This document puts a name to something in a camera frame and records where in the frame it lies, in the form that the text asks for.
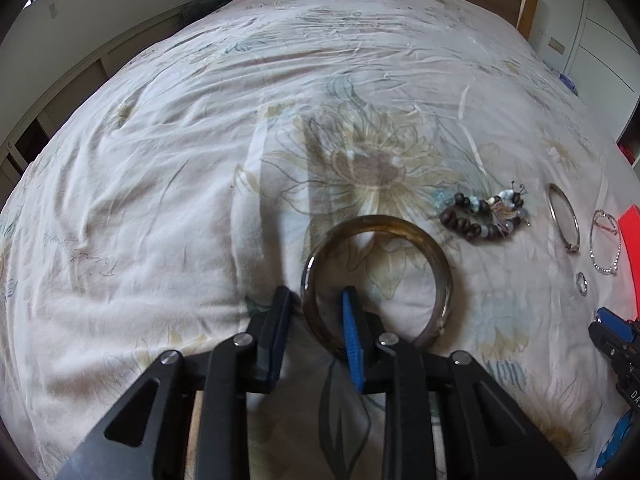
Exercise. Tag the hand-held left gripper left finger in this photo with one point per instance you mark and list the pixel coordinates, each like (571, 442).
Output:
(279, 332)

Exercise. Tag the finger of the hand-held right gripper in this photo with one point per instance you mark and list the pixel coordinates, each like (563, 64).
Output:
(607, 340)
(615, 318)

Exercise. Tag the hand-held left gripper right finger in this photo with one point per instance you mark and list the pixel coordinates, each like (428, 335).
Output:
(353, 342)

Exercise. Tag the brown translucent bangle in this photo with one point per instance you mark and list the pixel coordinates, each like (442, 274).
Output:
(442, 280)

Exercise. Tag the blue patterned object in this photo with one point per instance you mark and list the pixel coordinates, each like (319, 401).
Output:
(616, 440)

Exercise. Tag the red flat box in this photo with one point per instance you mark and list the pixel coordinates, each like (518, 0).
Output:
(631, 235)

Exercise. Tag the silver metal bangle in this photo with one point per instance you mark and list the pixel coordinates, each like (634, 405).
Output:
(570, 220)

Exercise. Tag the floral print bed sheet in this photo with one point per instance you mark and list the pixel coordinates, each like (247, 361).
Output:
(175, 170)

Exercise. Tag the purple cloth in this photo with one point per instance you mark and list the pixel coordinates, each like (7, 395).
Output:
(569, 82)

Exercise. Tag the white wardrobe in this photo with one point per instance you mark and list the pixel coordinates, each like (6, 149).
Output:
(607, 25)

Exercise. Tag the beige wall switch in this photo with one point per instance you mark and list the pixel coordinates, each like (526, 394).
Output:
(556, 45)

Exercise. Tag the low white wall cabinet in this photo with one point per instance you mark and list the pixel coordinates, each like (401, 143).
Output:
(60, 90)

